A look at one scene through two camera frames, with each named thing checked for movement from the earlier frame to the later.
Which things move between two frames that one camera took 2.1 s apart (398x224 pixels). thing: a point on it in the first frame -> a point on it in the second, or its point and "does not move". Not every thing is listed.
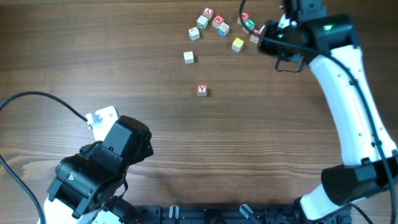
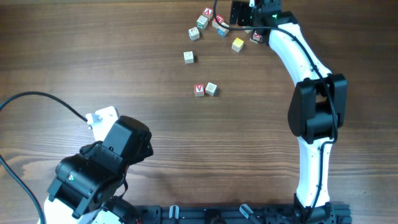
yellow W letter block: (237, 45) does not move
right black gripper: (266, 43) -> (243, 10)
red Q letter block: (255, 37) does not move
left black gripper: (146, 152) does not move
